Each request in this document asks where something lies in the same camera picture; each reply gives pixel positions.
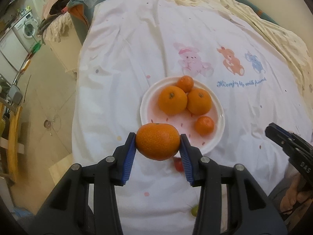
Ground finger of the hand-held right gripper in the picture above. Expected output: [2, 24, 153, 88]
[265, 125, 292, 156]
[270, 123, 302, 140]

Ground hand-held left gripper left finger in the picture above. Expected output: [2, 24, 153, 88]
[32, 132, 137, 235]

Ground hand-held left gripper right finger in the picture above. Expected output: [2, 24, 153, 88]
[180, 134, 288, 235]

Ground small orange tangerine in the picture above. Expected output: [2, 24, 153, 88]
[176, 75, 194, 93]
[135, 123, 181, 161]
[195, 116, 215, 136]

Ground pink seed-patterned plate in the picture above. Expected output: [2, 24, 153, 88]
[139, 77, 225, 154]

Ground large orange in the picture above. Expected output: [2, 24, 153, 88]
[187, 89, 212, 115]
[158, 86, 188, 115]

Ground person's right hand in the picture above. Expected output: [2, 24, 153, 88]
[279, 173, 313, 220]

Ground white animal-print quilt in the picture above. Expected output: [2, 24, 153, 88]
[71, 0, 313, 235]

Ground wooden chair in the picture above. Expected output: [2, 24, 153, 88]
[0, 98, 25, 184]

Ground teal pillow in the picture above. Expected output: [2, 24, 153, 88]
[235, 0, 279, 26]

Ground cream sofa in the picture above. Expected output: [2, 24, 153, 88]
[43, 15, 84, 79]

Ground metal folding chair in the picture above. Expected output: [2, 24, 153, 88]
[7, 83, 23, 108]

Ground grey and orange cushion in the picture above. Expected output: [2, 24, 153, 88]
[67, 0, 118, 46]

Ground white kitchen cabinet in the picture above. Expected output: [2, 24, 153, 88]
[0, 29, 28, 72]

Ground white washing machine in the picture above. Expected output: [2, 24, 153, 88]
[13, 10, 42, 51]

